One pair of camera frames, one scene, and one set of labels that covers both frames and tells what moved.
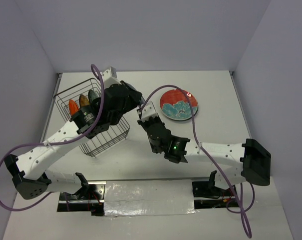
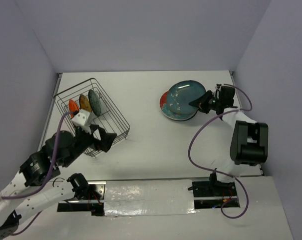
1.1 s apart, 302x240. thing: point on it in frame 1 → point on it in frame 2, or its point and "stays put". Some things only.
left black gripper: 134,97 → 106,139
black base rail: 92,198 stays put
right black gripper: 144,123 → 201,101
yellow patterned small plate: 83,101 stays put
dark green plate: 142,100 → 181,94
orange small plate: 73,107 stays put
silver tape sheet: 148,197 stays put
